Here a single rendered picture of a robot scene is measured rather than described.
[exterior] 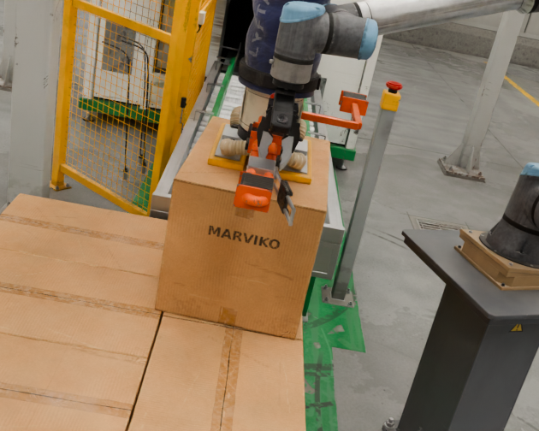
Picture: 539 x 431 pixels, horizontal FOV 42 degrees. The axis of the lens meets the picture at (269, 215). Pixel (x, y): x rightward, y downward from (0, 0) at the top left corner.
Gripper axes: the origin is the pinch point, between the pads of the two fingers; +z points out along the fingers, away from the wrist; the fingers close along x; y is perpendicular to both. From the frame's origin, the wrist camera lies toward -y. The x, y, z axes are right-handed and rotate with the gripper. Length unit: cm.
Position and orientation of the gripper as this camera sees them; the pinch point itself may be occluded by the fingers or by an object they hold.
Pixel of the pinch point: (272, 165)
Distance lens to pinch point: 166.3
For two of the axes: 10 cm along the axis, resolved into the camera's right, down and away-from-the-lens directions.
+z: -1.9, 9.0, 4.1
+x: -9.8, -1.8, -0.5
